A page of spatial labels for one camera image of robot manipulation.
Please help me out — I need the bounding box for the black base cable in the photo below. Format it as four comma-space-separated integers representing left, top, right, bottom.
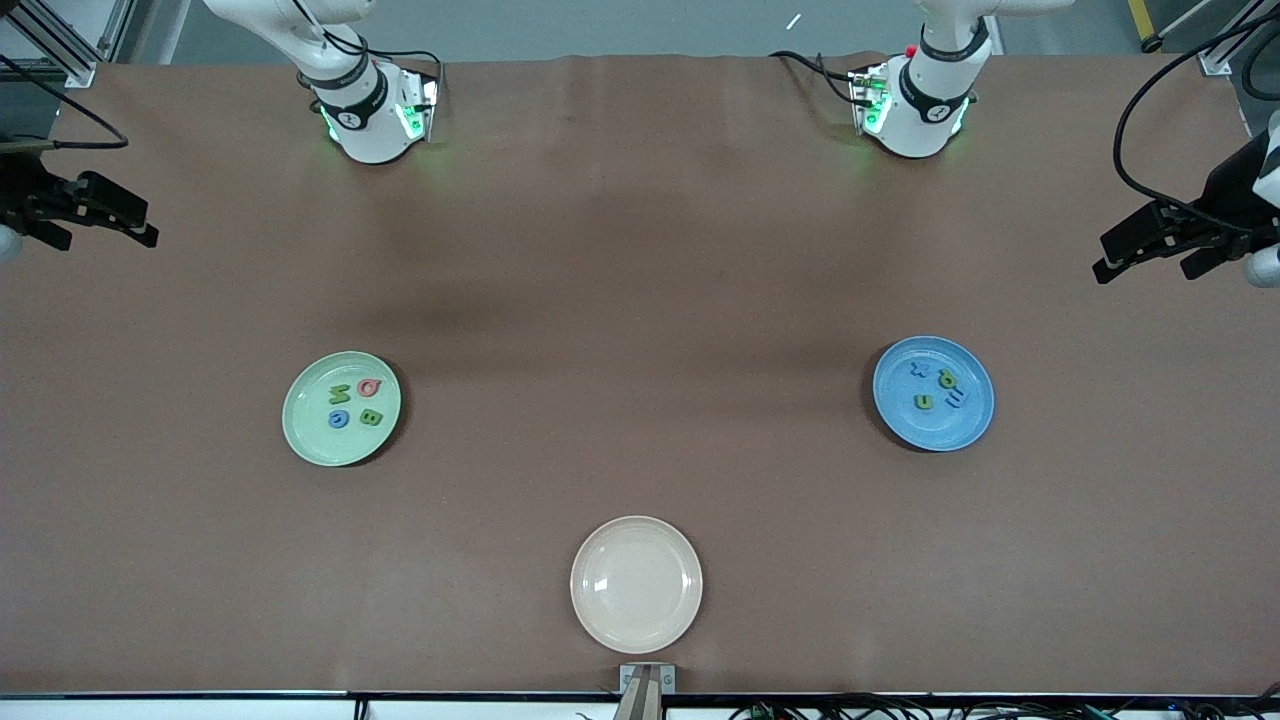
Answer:
770, 50, 871, 106
295, 25, 443, 111

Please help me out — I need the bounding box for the green plate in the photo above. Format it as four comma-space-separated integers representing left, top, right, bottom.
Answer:
282, 350, 403, 468

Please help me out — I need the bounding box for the blue plate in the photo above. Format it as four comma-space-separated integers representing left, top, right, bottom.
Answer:
872, 335, 996, 453

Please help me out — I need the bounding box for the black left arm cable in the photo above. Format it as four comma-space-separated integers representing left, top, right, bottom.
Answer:
1112, 10, 1280, 239

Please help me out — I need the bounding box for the beige plate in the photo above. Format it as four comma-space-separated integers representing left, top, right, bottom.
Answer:
570, 515, 704, 656

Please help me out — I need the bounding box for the brown table cover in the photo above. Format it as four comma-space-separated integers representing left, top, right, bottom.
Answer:
0, 52, 1280, 696

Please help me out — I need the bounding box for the aluminium frame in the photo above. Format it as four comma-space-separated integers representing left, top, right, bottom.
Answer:
1195, 0, 1280, 76
0, 0, 136, 89

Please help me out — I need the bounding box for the grey metal bracket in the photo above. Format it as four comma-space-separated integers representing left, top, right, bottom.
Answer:
619, 664, 677, 696

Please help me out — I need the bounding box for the beige post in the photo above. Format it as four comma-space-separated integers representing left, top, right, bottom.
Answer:
612, 668, 666, 720

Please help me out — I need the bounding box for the stand leg with black foot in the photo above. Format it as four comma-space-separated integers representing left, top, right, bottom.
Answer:
1143, 0, 1216, 53

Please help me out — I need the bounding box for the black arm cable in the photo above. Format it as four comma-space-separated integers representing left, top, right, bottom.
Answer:
0, 50, 131, 153
1112, 10, 1280, 239

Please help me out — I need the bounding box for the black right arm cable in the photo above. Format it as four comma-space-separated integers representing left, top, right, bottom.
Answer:
0, 50, 131, 153

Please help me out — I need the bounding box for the black table edge strip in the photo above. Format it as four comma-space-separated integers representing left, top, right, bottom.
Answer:
0, 690, 1280, 701

